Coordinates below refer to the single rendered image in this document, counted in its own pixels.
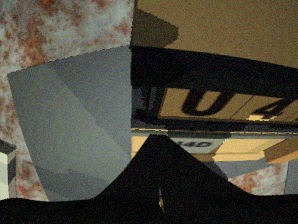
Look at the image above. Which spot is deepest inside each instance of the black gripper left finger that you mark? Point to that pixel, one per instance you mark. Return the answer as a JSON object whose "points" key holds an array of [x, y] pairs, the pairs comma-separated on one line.
{"points": [[131, 199]]}

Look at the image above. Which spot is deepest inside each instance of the white paper ticket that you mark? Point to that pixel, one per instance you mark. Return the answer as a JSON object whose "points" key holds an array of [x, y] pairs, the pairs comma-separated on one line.
{"points": [[198, 145]]}

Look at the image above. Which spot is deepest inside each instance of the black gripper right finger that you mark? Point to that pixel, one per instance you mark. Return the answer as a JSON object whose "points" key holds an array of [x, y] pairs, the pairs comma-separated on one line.
{"points": [[194, 194]]}

